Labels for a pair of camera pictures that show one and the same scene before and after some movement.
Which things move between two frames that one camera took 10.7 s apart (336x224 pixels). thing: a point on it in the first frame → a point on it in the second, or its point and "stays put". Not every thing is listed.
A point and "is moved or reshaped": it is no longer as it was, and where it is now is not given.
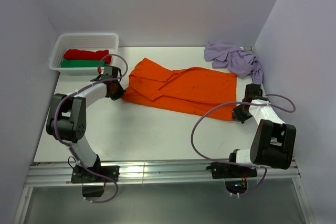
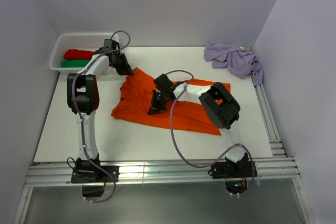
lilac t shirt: x=242 y=63 stays put
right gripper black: x=235 y=113 → x=153 y=110
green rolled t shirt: x=82 y=63 stays put
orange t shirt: x=195 y=93 is moved or reshaped
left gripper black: x=119 y=94 → x=127 y=71
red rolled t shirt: x=75 y=54 stays put
